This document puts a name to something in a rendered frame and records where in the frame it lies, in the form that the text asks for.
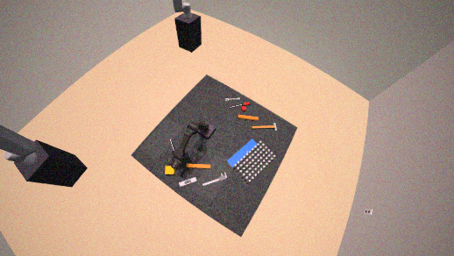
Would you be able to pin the blue flat strip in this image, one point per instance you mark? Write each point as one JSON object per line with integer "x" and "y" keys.
{"x": 242, "y": 152}

